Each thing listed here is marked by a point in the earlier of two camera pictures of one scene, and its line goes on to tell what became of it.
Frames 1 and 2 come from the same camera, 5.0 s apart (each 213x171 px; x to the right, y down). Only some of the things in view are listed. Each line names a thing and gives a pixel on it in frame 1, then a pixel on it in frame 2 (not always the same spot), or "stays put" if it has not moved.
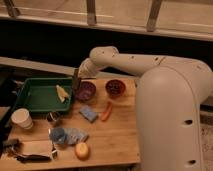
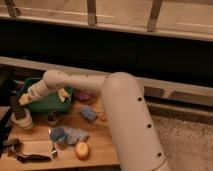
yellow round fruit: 82,150 stays put
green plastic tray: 46,94 stays put
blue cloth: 68,135 stays put
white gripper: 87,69 → 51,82
